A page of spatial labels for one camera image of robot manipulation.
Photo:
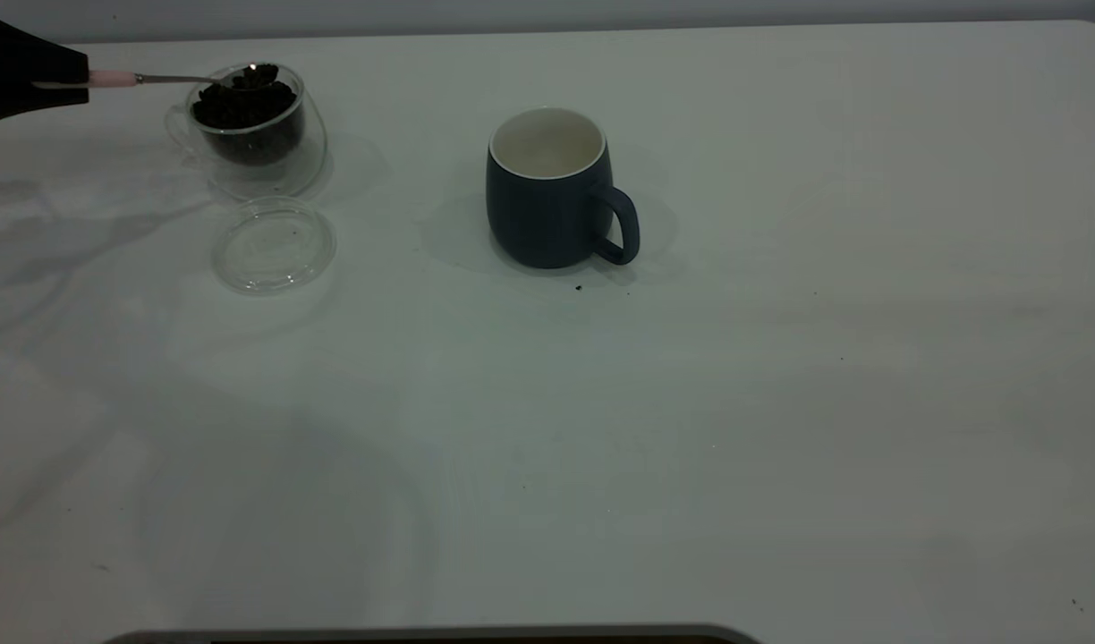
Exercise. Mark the dark coffee beans pile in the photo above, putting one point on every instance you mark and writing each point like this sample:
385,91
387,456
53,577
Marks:
243,112

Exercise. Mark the dark grey ceramic mug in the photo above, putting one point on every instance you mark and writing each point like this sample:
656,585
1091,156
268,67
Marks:
539,224

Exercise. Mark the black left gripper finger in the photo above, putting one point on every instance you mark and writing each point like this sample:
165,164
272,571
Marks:
11,103
20,58

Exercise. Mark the clear round glass lid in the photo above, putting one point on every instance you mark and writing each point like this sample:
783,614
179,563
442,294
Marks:
270,259

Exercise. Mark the clear double-wall glass cup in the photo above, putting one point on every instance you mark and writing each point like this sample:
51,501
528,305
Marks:
275,179

